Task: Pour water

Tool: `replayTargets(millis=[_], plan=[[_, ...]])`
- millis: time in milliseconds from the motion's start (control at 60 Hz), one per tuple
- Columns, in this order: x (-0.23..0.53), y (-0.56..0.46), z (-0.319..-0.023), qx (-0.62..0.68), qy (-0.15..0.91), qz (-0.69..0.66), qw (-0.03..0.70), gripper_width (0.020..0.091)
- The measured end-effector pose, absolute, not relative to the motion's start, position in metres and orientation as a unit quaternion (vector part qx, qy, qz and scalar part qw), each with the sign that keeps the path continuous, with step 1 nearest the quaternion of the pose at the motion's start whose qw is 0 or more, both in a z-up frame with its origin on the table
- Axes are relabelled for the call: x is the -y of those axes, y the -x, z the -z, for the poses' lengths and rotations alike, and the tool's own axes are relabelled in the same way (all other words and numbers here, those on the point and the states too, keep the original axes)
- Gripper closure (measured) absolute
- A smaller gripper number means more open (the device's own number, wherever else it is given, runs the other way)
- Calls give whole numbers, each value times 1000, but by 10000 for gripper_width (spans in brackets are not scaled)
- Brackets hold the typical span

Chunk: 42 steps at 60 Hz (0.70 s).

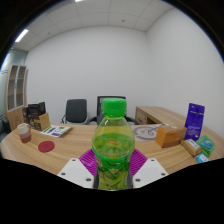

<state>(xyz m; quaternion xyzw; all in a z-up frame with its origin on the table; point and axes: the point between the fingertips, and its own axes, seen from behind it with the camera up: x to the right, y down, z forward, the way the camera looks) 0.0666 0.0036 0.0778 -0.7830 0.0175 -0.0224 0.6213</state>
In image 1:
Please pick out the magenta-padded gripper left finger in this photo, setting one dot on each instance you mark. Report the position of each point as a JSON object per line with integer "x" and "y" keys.
{"x": 75, "y": 171}

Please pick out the black padded office chair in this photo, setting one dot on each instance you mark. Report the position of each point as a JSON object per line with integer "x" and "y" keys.
{"x": 76, "y": 111}

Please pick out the small blue packet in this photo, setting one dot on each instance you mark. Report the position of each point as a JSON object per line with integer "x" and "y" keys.
{"x": 202, "y": 158}

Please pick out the long ceiling light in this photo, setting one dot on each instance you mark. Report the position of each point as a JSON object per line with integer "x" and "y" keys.
{"x": 21, "y": 35}

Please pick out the black mesh office armchair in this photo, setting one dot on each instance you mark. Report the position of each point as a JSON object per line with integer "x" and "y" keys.
{"x": 93, "y": 119}

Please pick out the small green box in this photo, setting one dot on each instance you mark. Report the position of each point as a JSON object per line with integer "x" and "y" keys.
{"x": 206, "y": 144}

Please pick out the round white printed pad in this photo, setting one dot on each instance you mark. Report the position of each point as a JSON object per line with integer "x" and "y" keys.
{"x": 146, "y": 131}

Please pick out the brown carton with tan side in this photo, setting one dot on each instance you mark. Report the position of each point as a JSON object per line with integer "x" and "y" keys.
{"x": 40, "y": 122}

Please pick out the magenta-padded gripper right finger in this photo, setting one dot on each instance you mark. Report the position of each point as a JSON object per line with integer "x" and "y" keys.
{"x": 150, "y": 171}

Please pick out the green drink bottle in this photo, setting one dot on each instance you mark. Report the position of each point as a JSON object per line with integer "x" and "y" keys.
{"x": 113, "y": 150}

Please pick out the orange cardboard box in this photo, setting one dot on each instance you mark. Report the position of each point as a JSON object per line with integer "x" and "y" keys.
{"x": 170, "y": 136}

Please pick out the wooden side desk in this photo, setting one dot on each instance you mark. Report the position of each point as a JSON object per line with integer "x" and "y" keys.
{"x": 151, "y": 114}

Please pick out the white printed leaflet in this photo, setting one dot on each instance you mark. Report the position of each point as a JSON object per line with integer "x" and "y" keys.
{"x": 55, "y": 130}

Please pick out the small tan box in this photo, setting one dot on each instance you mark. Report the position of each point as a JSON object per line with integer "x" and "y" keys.
{"x": 191, "y": 146}

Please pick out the flat round red coaster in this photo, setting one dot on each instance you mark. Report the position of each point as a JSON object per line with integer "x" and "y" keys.
{"x": 46, "y": 146}

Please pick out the white and maroon ribbed mug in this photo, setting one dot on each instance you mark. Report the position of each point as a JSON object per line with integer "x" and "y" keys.
{"x": 24, "y": 132}

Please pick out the purple standing package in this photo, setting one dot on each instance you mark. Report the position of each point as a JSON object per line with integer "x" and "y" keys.
{"x": 194, "y": 121}

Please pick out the wooden shelf unit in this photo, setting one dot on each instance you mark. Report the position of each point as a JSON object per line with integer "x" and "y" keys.
{"x": 15, "y": 100}

